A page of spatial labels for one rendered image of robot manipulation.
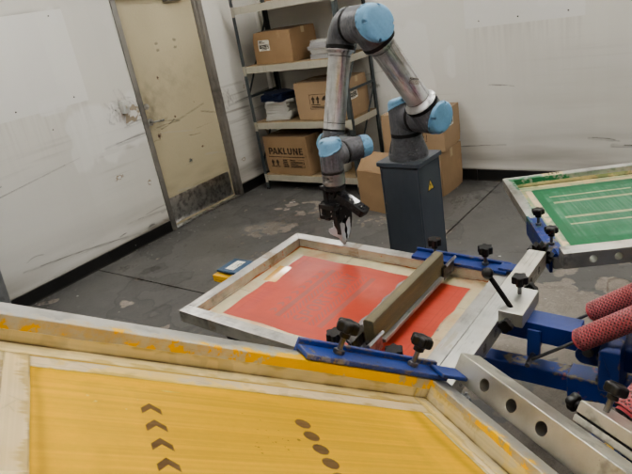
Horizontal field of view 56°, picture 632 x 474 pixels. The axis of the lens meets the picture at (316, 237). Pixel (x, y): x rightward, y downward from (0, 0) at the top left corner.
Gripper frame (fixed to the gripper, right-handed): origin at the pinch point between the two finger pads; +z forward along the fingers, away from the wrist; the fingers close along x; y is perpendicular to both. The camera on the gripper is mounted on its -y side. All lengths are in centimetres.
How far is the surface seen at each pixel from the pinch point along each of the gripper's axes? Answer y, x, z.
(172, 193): 332, -193, 89
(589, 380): -84, 30, 8
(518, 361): -68, 28, 10
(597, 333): -86, 36, -8
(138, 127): 330, -172, 20
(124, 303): 246, -60, 117
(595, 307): -83, 23, -7
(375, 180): 146, -260, 82
